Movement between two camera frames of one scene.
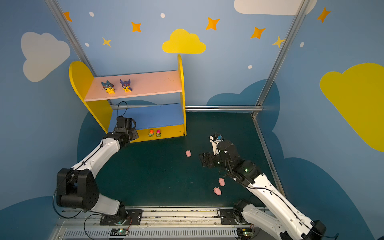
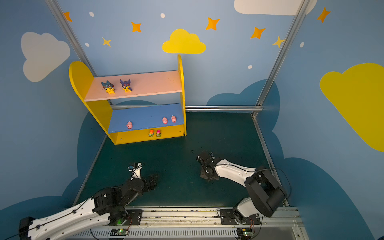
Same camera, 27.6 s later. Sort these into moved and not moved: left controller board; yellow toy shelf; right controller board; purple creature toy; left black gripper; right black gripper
Moved: left black gripper; right black gripper
Not moved: left controller board; purple creature toy; yellow toy shelf; right controller board
